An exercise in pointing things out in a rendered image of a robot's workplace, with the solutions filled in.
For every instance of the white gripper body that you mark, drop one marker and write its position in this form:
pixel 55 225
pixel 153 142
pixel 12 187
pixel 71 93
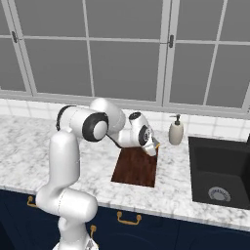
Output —
pixel 151 148

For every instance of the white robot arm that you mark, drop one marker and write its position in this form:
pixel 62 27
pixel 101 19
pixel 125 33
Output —
pixel 63 162

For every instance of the dark wooden cutting board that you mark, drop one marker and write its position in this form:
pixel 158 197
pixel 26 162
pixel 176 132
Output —
pixel 135 169

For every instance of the beige soap dispenser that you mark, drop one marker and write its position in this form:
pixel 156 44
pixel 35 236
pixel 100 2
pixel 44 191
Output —
pixel 175 133

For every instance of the black sink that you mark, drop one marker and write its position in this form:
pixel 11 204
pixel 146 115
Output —
pixel 215 169

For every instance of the navy cupboard front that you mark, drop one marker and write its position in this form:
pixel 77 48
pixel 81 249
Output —
pixel 146 236
pixel 16 221
pixel 215 239

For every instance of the grey framed window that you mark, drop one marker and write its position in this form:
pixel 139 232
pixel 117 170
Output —
pixel 123 49

